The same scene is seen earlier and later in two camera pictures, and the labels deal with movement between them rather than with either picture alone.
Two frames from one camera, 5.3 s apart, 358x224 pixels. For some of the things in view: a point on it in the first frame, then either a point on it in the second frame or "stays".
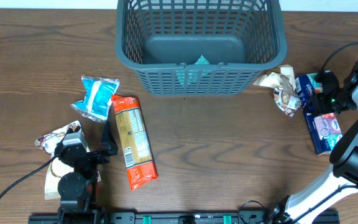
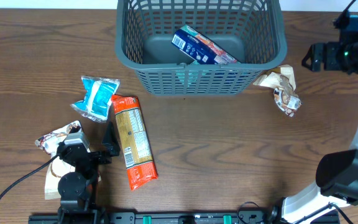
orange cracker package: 135,142 stays
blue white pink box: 325,129 → 201,48
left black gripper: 109,145 stays
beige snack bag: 286,96 stays
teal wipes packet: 186,77 stays
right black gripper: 319,99 → 329,50
